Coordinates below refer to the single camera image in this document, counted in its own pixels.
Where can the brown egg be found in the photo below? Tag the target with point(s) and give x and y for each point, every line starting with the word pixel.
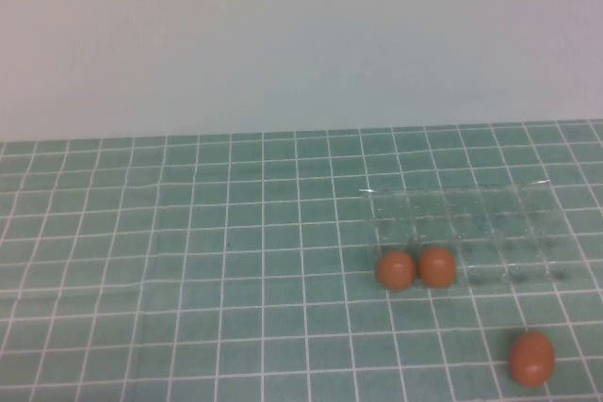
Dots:
pixel 532 358
pixel 395 270
pixel 436 267

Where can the green white-grid tablecloth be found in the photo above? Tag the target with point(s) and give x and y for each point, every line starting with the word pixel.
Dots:
pixel 188 256

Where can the clear plastic egg tray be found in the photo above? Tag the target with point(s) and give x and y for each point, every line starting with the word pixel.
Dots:
pixel 494 228

